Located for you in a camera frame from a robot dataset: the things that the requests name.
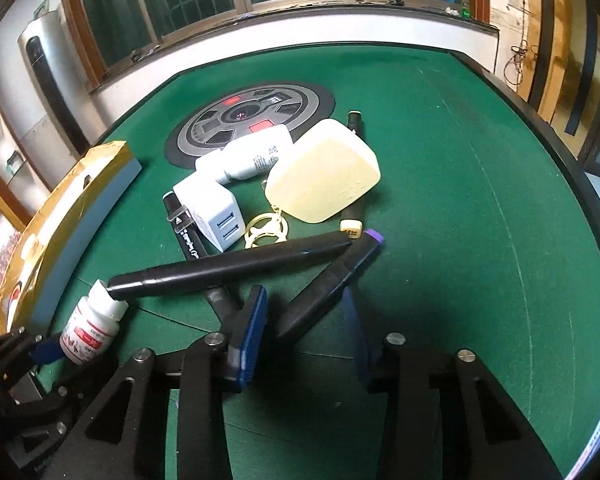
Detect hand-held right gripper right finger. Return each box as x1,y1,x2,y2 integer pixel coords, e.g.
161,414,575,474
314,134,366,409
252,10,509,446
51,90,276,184
342,290,563,480

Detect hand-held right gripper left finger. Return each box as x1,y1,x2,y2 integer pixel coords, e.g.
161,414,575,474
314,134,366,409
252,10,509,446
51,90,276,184
45,284,268,480

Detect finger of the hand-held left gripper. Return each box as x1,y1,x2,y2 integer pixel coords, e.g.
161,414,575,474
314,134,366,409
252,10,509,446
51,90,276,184
0,330,63,368

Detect white bottle red label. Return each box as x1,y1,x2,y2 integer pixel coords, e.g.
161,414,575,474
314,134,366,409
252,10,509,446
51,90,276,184
60,280,129,366

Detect black marker purple cap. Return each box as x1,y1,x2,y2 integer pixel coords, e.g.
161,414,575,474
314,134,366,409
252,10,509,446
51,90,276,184
275,228,385,343

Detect white foam tray yellow tape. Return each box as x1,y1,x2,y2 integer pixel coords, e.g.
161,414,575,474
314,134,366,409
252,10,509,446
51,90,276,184
0,141,143,338

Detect white charger block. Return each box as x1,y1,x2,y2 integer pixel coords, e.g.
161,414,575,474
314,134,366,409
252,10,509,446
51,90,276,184
172,175,246,254

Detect black marker cream caps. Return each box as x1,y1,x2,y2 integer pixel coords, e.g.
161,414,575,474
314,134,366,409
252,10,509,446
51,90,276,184
339,110,367,241

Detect black pen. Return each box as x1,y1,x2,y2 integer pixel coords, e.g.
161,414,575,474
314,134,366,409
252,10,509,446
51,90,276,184
107,231,353,298

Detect gold keyring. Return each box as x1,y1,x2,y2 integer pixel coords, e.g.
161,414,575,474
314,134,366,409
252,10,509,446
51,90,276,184
243,205,291,249

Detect black marker white text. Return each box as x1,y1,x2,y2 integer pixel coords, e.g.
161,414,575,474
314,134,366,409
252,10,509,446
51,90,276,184
162,192,243,321

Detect pale yellow case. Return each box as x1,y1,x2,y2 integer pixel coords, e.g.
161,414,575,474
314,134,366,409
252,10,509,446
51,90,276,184
264,118,382,225

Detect white bottle text label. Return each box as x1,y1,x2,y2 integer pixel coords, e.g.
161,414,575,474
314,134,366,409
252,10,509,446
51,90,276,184
195,125,293,186

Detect round grey control panel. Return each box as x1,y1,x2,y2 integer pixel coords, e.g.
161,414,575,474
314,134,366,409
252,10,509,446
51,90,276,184
165,81,337,168

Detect tower air conditioner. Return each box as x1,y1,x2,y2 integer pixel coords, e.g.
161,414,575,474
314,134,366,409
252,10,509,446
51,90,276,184
17,5,93,161

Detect wooden wall shelf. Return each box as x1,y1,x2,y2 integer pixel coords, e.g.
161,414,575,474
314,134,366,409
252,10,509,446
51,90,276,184
0,110,31,231

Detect hanging black cables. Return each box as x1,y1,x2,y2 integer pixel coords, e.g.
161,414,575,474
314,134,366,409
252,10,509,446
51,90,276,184
500,35,541,86

